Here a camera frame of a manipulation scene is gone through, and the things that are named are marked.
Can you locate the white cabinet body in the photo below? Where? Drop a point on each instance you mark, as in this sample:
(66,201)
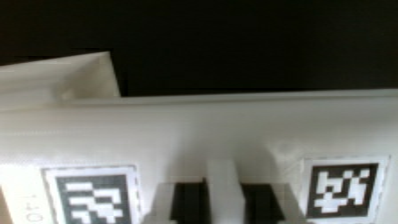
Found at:
(98,150)

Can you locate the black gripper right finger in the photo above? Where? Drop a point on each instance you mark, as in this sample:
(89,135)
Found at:
(263,212)

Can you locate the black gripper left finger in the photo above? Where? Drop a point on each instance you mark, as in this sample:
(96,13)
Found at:
(188,209)

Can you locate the white cabinet door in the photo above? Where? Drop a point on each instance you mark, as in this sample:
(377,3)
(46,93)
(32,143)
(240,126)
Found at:
(226,195)

